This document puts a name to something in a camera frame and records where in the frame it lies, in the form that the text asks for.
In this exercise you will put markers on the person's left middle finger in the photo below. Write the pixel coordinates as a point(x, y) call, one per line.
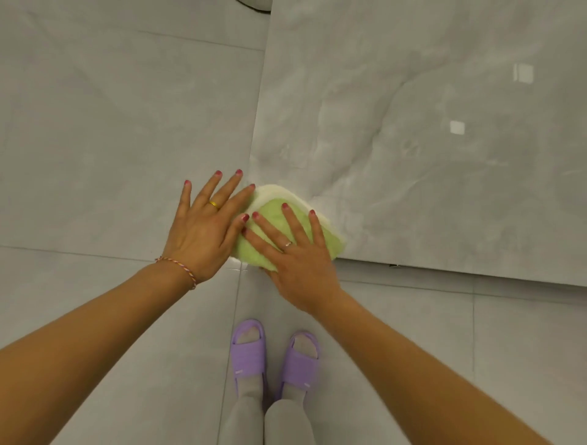
point(228, 189)

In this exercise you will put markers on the person's left hand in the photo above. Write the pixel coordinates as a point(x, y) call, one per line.
point(197, 238)

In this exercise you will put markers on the person's left little finger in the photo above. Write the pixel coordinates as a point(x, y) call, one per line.
point(188, 195)

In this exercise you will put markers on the green and white cleaning cloth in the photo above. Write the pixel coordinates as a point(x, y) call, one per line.
point(270, 215)

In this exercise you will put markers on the person's left forearm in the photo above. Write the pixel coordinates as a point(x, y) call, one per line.
point(91, 348)

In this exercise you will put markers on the person's left thumb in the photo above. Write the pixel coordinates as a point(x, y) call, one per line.
point(237, 228)

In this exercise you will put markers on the purple slipper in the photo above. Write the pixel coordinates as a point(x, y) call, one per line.
point(298, 371)
point(247, 362)

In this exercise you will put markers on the person's right middle finger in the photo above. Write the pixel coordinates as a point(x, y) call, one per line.
point(273, 231)

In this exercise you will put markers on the person's right hand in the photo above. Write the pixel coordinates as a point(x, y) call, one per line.
point(305, 270)

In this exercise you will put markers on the person's leg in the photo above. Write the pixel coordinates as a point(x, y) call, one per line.
point(289, 424)
point(245, 421)

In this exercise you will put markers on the person's left leg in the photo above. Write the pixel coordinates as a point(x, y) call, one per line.
point(245, 421)

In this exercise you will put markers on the person's right forearm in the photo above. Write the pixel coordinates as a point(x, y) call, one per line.
point(426, 376)

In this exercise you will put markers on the person's right little finger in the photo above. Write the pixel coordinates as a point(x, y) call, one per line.
point(318, 234)

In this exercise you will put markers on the person's right leg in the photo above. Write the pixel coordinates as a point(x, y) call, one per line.
point(289, 424)

